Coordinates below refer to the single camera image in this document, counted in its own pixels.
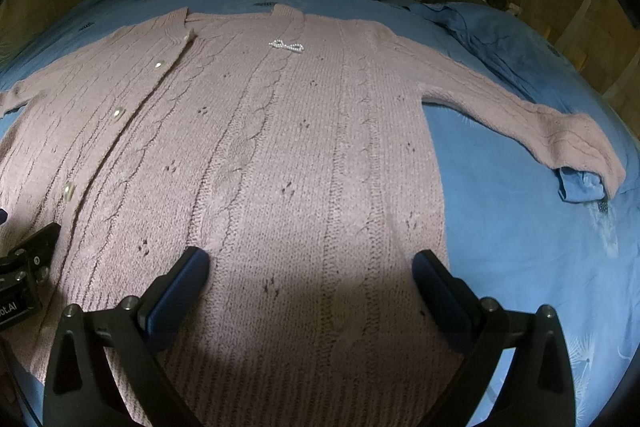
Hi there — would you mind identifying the pink knitted cardigan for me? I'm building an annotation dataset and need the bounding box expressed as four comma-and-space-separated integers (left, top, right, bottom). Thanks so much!
1, 5, 626, 426

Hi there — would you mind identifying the blue crumpled quilt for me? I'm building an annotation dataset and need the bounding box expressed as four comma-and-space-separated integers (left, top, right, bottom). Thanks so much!
410, 2, 584, 113

